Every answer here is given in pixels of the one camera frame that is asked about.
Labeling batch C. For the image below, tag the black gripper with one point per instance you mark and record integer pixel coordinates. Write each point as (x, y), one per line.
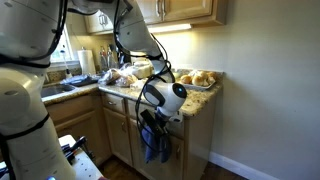
(155, 122)

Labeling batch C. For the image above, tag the blue towel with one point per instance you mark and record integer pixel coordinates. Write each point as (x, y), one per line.
(164, 148)
(151, 145)

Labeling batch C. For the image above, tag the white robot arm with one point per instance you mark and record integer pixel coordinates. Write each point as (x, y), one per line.
(30, 31)

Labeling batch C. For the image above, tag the right wooden drawer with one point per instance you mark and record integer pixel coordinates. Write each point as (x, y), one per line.
(173, 127)

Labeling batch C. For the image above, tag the wooden drawer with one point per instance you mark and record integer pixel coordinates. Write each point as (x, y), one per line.
(113, 102)
(173, 127)

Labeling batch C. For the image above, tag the blue hanging towel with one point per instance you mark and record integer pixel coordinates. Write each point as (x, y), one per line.
(164, 148)

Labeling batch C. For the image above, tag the left wooden drawer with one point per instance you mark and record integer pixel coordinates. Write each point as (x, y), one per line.
(113, 102)

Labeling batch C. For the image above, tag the paper towel roll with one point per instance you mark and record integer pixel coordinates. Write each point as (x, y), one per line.
(86, 61)

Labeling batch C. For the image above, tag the lower cabinet door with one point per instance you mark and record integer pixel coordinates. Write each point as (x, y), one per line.
(119, 135)

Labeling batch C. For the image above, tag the bagged round bread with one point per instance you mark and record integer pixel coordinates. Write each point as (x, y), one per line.
(126, 80)

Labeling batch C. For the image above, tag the white plate of bread rolls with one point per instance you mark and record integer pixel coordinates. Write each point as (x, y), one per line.
(198, 79)

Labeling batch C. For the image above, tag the bagged brown bread loaf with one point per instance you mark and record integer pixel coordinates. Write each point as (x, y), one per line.
(110, 76)

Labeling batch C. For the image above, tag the dark cloth by sink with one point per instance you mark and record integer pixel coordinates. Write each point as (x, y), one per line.
(79, 80)

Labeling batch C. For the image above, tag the white robot cart top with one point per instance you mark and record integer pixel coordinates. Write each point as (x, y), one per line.
(84, 167)

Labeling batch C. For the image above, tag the under-cabinet light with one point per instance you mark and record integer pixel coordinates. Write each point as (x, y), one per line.
(168, 28)

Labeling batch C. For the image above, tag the upper wooden cabinet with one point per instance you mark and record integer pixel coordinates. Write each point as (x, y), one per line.
(198, 13)

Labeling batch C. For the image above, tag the steel kitchen sink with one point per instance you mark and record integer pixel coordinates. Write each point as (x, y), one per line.
(56, 89)

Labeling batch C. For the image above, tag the dish brush with white handle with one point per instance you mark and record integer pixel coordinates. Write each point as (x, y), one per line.
(68, 73)

